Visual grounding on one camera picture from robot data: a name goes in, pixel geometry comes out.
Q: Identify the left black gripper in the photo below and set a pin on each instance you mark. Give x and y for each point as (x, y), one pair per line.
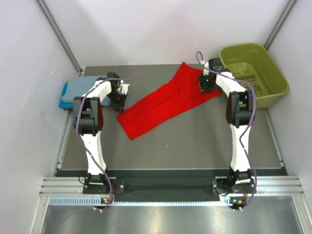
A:
(121, 105)

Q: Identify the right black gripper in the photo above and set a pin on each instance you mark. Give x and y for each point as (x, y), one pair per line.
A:
(203, 86)

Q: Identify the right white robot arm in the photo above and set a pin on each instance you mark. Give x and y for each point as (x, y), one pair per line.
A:
(240, 113)

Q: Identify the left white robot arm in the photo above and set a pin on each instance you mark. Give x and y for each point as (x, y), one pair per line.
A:
(89, 123)

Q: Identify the green plastic basket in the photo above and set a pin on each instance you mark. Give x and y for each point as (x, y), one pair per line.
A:
(252, 63)

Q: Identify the grey-blue folded t shirt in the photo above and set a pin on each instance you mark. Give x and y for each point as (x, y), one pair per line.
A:
(82, 85)

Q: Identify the bright blue folded t shirt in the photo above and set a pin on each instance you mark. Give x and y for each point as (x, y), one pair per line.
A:
(67, 97)

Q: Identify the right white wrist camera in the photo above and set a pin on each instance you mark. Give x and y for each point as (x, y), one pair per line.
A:
(206, 70)

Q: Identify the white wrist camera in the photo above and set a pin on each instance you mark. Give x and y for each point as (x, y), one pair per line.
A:
(206, 70)
(123, 88)

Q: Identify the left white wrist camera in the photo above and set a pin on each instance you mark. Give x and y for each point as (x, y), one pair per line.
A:
(123, 88)

